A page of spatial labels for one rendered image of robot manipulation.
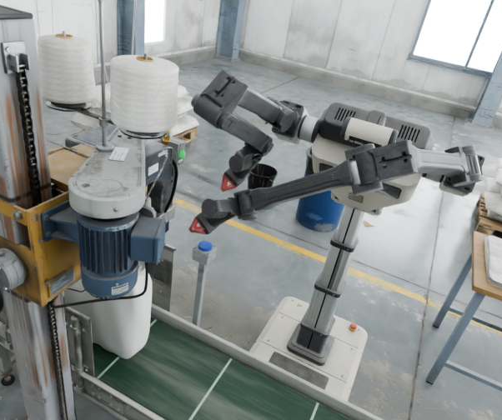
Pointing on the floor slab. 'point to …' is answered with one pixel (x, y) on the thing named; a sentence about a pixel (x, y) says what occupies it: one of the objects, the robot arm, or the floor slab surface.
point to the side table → (481, 287)
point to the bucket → (262, 177)
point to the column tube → (6, 31)
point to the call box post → (199, 294)
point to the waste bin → (318, 207)
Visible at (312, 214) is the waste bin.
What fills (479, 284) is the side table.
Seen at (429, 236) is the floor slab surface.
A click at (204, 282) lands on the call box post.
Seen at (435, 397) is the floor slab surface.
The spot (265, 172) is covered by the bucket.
